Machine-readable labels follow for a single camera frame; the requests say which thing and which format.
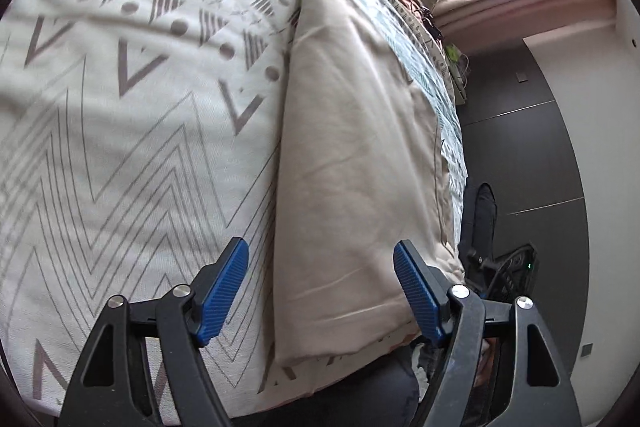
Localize beige jacket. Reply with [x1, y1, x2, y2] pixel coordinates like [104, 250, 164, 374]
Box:
[273, 0, 464, 365]

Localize black device on floor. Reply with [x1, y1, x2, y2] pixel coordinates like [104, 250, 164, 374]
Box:
[458, 182, 539, 303]

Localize patterned white bed quilt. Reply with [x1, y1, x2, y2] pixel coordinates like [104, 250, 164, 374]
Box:
[1, 0, 466, 426]

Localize pink-brown curtain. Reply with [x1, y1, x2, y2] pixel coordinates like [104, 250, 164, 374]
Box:
[434, 0, 616, 55]

